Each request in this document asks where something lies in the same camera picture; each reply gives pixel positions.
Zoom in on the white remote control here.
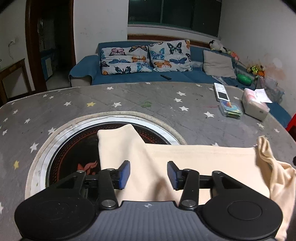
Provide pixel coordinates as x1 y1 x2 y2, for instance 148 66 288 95
214 83 230 102

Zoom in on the right butterfly pillow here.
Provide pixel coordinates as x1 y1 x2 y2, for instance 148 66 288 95
149 40 193 72

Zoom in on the grey plain cushion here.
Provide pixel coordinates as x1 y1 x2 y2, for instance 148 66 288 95
203 50 236 79

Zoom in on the butterfly pillow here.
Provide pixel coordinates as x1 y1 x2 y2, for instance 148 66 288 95
149 40 193 72
100 45 153 75

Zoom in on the blue sectional sofa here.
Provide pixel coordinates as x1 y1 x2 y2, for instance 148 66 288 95
68 40 293 128

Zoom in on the cream knit garment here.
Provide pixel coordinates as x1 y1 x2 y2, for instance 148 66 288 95
97 124 295 240

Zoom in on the left butterfly pillow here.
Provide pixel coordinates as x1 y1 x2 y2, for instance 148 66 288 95
100 45 153 75

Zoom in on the yellow toy pile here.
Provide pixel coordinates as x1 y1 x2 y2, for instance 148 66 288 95
247 64 265 77

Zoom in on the round induction cooktop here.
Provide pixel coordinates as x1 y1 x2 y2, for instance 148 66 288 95
25 111 186 198

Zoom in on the clear storage bin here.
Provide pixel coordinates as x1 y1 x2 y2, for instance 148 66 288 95
256 76 285 103

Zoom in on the black white plush toy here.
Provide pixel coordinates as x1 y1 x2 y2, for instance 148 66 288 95
209 40 227 53

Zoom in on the white tissue box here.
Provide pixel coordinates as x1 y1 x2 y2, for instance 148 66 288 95
241 88 272 121

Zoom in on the black remote on sofa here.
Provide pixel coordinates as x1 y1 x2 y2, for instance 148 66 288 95
160 74 172 80

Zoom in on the dark window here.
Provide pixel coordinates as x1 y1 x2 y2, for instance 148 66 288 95
128 0 222 37

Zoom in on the red plastic stool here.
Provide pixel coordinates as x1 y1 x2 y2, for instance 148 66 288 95
286 114 296 140

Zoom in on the wooden side table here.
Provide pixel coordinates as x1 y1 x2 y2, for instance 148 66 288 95
1 59 32 105

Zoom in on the grey star tablecloth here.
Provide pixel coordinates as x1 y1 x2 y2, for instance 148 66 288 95
1 82 295 240

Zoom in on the clear plastic card box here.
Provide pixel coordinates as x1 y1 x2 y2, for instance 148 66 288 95
219 100 243 119

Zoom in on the green round toy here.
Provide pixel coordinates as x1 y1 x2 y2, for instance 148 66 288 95
237 74 253 86

